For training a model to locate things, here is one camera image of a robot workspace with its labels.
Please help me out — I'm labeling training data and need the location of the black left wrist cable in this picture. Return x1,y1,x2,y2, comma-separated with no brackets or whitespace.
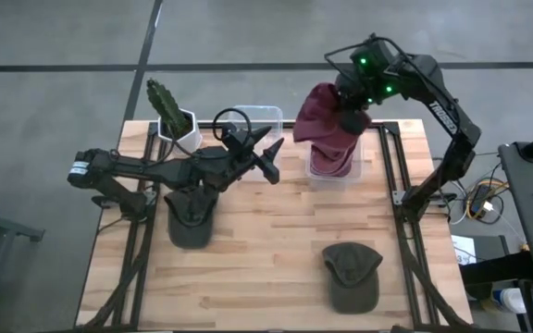
168,106,253,161

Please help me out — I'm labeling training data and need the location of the black aluminium table frame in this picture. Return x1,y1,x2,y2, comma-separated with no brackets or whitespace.
79,119,469,333

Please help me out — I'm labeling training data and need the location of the clear plastic bin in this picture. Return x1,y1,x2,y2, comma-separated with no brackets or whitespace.
225,105,284,181
304,120,365,182

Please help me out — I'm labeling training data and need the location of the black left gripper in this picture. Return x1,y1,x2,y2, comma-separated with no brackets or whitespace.
199,125,285,191

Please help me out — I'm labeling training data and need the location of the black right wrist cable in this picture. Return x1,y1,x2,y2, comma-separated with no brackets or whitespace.
323,32,409,78

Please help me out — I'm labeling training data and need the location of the yellow cable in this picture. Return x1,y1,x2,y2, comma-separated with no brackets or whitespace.
465,180,512,221

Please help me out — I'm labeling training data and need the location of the green cactus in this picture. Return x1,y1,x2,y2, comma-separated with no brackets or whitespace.
145,77,192,139

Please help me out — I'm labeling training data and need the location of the olive green baseball cap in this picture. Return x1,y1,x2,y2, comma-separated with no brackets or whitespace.
321,241,384,315
163,184,219,250

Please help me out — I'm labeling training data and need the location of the white paper sheet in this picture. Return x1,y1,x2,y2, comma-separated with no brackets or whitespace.
451,234,477,265

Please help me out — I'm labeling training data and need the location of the white bottle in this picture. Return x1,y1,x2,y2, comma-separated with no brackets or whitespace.
491,287,528,315

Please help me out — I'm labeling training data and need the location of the large maroon cloth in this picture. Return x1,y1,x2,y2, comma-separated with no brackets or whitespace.
292,81,373,145

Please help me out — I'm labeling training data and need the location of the black power adapter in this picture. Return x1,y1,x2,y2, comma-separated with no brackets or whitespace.
472,185,492,215

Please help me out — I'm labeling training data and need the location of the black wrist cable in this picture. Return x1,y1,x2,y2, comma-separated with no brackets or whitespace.
323,32,409,78
168,106,253,161

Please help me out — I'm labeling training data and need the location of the white hexagonal plant pot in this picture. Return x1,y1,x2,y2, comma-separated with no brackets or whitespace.
156,108,204,156

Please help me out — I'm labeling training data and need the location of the black floor box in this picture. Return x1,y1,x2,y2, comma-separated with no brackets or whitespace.
459,252,533,300

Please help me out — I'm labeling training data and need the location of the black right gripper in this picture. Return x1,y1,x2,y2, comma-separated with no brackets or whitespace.
334,68,377,136

